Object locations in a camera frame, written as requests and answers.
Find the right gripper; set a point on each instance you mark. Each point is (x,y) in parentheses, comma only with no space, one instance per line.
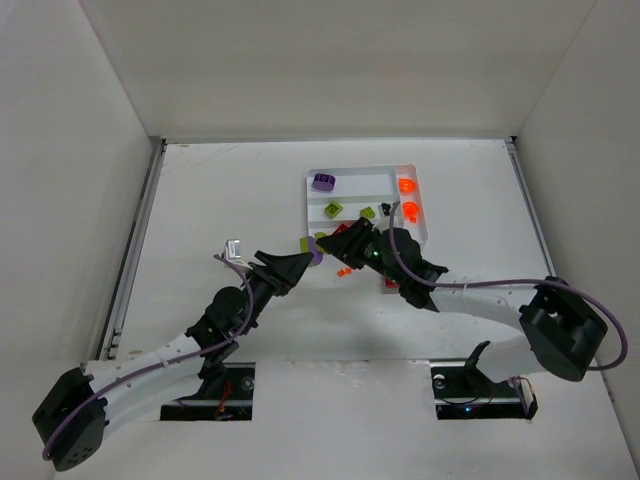
(361,245)

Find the purple round lego brick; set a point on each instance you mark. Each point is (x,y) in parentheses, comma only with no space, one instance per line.
(323,182)

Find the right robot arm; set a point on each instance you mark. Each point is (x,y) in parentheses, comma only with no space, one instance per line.
(558,331)

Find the small lime green lego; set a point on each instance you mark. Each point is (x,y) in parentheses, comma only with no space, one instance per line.
(367,212)

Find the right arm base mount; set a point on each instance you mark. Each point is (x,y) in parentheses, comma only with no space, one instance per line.
(462,392)

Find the orange flower lego piece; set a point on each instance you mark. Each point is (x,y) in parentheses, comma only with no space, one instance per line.
(406,186)

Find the white divided sorting tray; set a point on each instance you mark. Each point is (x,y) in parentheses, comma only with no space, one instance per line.
(360,187)

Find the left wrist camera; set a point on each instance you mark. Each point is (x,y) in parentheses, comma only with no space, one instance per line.
(232,251)

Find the large red lego block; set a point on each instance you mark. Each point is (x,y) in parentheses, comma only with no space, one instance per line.
(390,285)

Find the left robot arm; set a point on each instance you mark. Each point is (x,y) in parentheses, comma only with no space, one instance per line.
(83,409)

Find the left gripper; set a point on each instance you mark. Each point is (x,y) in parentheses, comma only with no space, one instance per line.
(273,273)

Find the lime green square lego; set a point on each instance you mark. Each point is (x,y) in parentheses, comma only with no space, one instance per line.
(333,209)

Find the small red lego brick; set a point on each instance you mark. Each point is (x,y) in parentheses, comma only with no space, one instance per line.
(340,229)

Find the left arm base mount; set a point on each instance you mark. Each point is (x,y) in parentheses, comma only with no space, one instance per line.
(227,399)

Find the orange round lego piece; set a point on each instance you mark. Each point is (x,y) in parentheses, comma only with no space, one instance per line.
(410,211)

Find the green and purple lego stack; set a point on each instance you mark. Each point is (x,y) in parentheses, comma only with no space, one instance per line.
(307,244)

